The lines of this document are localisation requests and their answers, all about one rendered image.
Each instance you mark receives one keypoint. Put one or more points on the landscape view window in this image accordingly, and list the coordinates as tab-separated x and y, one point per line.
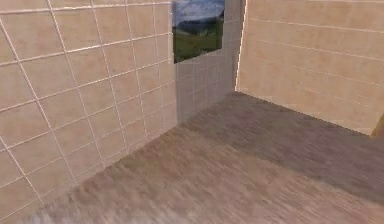
198	31

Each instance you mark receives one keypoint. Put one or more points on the brown wooden furniture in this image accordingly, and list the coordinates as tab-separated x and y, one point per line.
379	126

